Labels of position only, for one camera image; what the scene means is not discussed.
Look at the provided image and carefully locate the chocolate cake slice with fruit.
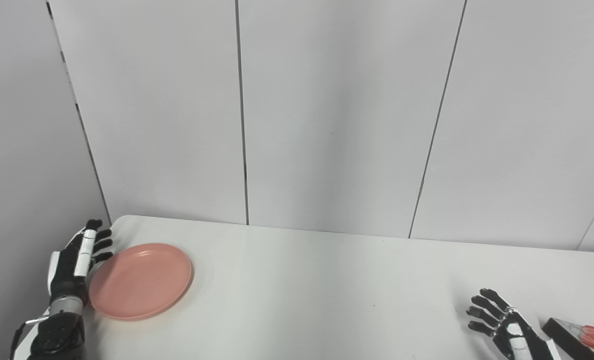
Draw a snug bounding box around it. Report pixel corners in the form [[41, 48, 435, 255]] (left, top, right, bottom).
[[541, 317, 594, 360]]

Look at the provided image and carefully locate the pink round plate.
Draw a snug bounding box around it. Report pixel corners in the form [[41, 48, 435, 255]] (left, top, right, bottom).
[[88, 243, 194, 321]]

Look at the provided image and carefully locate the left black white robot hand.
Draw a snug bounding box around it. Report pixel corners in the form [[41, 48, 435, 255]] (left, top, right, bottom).
[[47, 219, 114, 304]]

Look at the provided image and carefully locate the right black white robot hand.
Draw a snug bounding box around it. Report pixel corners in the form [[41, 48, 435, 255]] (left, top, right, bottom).
[[466, 288, 563, 360]]

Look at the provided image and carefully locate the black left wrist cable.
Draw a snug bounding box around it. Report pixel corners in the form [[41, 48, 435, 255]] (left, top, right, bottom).
[[9, 316, 50, 360]]

